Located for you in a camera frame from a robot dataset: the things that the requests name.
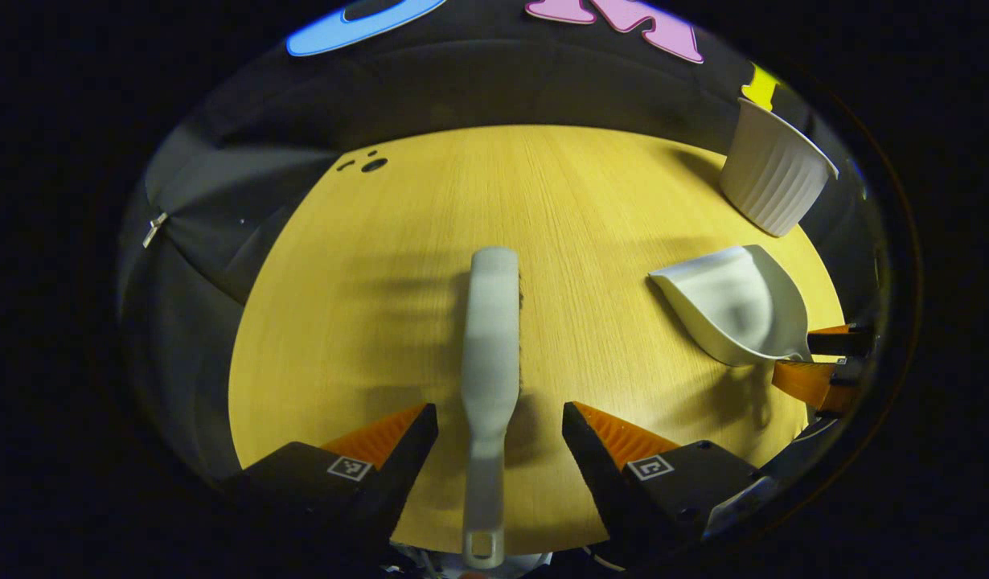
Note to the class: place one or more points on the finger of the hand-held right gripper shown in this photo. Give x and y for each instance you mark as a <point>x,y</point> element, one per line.
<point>844,342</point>
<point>816,384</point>

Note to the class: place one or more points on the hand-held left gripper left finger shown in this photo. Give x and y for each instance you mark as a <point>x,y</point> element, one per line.
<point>398,474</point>

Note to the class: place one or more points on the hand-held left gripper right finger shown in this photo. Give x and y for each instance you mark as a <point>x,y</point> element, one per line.
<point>599,474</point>

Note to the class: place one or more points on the white dustpan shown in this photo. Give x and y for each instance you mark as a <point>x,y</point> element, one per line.
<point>736,305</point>

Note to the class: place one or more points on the small white broom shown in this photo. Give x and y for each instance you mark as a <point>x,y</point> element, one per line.
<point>490,338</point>

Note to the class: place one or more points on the white ribbed garbage bin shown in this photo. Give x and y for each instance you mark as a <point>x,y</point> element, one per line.
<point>772,177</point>

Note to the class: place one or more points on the wooden desktop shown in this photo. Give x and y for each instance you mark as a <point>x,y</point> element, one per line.
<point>382,281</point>

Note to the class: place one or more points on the metal cloth clip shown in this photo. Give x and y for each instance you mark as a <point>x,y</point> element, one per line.
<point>154,229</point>

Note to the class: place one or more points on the black backdrop cloth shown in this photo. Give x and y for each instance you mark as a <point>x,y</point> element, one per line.
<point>502,88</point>

